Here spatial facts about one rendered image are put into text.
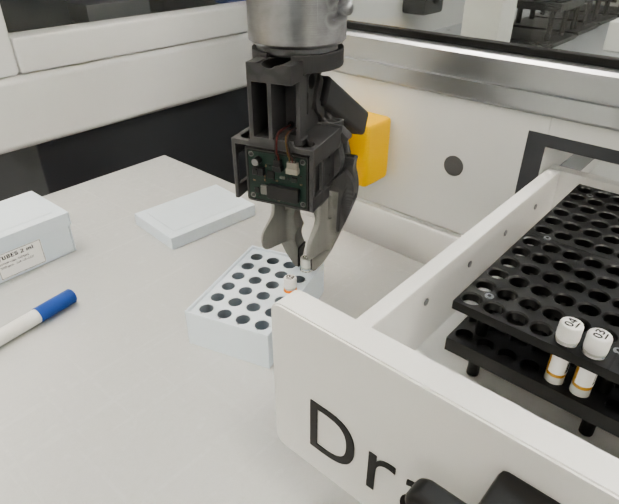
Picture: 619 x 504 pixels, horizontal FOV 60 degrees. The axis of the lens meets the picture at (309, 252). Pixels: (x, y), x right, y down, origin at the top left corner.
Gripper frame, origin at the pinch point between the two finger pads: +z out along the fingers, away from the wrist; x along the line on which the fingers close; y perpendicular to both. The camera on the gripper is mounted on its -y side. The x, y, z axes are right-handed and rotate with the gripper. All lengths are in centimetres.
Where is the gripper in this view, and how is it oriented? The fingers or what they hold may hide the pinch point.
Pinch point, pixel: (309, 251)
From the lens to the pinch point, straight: 53.7
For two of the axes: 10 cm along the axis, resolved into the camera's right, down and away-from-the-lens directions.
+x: 9.1, 2.1, -3.4
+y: -4.0, 4.9, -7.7
